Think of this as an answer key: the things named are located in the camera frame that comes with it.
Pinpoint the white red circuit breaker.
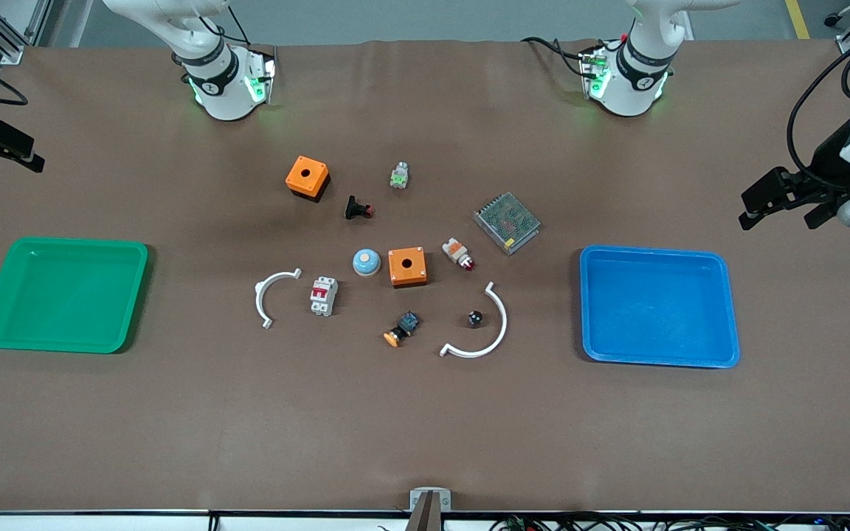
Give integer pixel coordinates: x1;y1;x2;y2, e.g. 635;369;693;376
310;276;339;318

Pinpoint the green plastic tray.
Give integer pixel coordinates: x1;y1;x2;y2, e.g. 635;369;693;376
0;236;150;355

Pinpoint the blue plastic tray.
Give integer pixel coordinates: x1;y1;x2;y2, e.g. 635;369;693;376
578;245;742;369

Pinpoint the metal mesh power supply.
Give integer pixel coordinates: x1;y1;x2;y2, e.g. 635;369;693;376
472;192;542;256

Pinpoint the small white curved clip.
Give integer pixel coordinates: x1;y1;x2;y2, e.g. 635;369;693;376
254;268;303;330

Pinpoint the orange button box black base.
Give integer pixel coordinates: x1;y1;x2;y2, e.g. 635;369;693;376
285;155;331;204

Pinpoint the large white curved clip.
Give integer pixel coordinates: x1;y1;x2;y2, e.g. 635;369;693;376
439;281;508;360

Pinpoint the red white indicator lamp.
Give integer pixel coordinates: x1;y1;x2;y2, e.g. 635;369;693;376
441;237;476;272

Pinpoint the orange push button blue body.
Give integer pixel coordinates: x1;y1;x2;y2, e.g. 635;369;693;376
383;310;421;348

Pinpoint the brown table cover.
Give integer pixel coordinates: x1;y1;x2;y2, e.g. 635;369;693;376
0;38;850;514

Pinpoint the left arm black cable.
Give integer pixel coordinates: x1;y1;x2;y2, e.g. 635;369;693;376
786;29;850;191

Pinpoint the black base cable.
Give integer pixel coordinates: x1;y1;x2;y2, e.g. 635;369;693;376
519;35;590;76

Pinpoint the black cable bundle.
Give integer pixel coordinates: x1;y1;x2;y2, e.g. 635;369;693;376
488;512;850;531

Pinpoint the grey metal edge bracket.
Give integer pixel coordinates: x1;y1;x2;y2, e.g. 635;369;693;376
410;487;452;513

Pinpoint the brown camera post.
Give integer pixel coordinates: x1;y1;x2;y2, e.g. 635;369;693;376
404;493;442;531

